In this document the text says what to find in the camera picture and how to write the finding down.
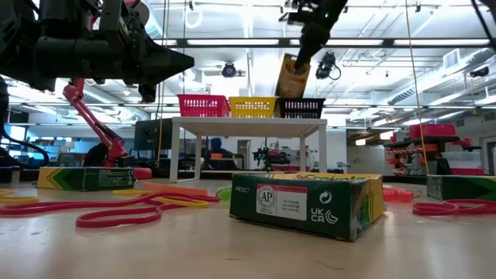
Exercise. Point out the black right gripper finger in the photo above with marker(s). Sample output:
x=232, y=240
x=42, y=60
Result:
x=308, y=42
x=319, y=38

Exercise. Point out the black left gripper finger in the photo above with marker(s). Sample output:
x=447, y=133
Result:
x=162, y=52
x=162, y=71

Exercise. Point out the green yellow crayon box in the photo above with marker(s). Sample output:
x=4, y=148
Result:
x=85, y=179
x=288, y=83
x=461, y=188
x=294, y=205

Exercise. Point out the red plastic basket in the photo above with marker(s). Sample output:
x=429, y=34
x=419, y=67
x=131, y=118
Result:
x=203, y=106

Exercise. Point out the black plastic basket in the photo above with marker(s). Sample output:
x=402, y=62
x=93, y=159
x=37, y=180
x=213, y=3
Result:
x=306, y=108

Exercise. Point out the yellow plastic basket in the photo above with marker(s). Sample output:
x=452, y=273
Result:
x=252, y=107

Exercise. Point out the orange rubber band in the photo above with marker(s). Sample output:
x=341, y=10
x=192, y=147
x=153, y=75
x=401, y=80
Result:
x=174, y=189

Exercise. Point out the red rubber band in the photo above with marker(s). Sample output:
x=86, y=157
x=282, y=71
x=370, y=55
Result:
x=434, y=209
x=38, y=207
x=116, y=224

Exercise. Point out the black background robot arm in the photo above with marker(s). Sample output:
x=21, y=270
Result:
x=267, y=157

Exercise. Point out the red desk lamp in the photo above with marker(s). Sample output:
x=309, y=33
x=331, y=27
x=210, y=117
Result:
x=114, y=145

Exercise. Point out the black computer monitor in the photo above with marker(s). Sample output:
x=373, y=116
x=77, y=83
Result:
x=151, y=135

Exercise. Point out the black overhead light beam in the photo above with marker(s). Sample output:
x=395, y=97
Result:
x=388, y=42

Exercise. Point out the white perforated riser shelf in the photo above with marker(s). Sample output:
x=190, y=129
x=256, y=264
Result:
x=248, y=126

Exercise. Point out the black shelf cart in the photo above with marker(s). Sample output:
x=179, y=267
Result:
x=422, y=140

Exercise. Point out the red storage bins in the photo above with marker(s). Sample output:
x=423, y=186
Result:
x=432, y=131

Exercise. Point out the black ceiling device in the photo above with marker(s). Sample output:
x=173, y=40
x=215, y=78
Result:
x=479, y=71

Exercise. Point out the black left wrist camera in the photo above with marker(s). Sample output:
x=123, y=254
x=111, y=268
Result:
x=148, y=94

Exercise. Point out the black ceiling camera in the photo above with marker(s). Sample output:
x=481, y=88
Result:
x=324, y=66
x=228, y=70

